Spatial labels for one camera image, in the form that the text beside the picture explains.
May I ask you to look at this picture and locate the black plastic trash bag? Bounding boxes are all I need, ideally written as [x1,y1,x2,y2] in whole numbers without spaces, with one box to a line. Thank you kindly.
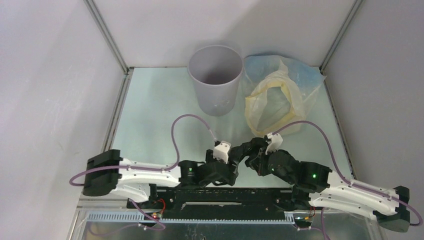
[228,137,268,167]

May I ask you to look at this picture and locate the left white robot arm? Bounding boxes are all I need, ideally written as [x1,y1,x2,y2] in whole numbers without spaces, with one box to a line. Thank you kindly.
[82,149,239,208]

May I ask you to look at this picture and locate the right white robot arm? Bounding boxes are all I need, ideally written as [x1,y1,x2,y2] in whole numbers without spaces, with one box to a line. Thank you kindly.
[245,149,411,233]

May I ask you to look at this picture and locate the yellow translucent trash bag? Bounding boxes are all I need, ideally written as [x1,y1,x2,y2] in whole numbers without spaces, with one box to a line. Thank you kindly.
[244,64,306,137]

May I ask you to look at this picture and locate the grey plastic trash bin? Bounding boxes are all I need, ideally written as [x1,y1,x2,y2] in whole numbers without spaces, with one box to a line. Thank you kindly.
[187,45,244,117]

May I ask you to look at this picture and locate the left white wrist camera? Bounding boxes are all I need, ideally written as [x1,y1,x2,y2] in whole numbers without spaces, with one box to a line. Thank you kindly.
[212,141,232,164]

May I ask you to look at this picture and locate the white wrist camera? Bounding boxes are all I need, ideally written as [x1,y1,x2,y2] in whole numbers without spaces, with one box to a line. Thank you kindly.
[212,141,232,164]
[264,132,283,155]

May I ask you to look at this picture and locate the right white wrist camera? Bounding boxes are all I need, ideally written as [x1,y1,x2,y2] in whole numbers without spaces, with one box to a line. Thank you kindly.
[264,132,283,155]

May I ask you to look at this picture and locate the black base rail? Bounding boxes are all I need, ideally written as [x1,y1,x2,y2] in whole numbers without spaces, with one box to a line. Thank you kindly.
[136,187,311,222]

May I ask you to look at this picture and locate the grey slotted cable duct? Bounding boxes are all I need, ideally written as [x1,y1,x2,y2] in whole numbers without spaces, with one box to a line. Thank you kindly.
[86,212,296,225]

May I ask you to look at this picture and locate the left aluminium frame post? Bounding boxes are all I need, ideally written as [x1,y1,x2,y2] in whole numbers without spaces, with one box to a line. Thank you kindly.
[83,0,130,75]

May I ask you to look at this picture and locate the aluminium frame post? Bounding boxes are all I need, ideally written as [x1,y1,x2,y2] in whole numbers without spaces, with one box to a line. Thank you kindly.
[83,0,130,75]
[319,0,365,74]

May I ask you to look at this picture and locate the right aluminium frame post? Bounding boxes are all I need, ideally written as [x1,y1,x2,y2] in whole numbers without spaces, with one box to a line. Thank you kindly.
[319,0,365,74]

